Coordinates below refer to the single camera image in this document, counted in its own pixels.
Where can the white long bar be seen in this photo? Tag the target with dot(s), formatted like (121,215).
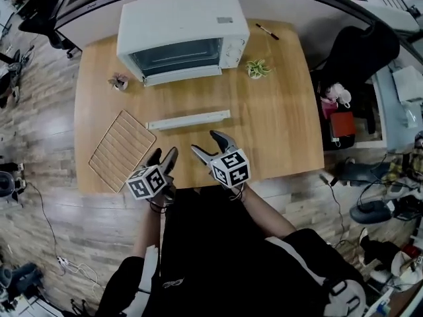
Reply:
(188,120)

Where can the black office chair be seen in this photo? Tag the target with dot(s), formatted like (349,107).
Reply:
(43,21)

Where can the white face mask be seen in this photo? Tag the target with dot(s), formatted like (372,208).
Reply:
(335,142)

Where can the black round wheeled device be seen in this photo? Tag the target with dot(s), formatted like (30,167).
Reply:
(6,183)

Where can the person's black clothing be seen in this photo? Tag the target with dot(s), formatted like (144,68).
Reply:
(215,259)

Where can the black marker pen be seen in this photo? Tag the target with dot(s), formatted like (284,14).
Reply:
(267,31)

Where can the white mug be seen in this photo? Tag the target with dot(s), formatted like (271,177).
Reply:
(344,97)

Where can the black chair with jacket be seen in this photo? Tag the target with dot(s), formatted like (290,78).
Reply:
(360,55)

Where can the person's left forearm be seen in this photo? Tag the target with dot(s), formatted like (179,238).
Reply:
(148,230)

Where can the red book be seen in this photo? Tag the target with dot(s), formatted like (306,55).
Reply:
(343,124)

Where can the white toaster oven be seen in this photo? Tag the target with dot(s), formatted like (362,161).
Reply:
(181,15)

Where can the small green potted plant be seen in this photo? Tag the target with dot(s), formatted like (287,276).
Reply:
(257,69)

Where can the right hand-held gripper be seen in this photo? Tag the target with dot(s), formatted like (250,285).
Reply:
(231,168)

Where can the pink white plush toy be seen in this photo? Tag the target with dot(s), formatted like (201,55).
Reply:
(333,91)

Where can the light blue desk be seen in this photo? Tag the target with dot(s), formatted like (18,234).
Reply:
(386,117)

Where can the pink box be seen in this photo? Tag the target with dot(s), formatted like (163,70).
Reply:
(328,109)

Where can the small pink potted plant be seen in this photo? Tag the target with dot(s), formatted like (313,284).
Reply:
(118,81)

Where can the person's right forearm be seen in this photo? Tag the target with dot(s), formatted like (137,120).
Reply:
(264,213)

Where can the white floor power strip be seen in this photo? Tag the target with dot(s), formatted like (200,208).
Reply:
(62,261)

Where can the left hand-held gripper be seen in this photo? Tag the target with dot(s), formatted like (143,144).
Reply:
(145,183)

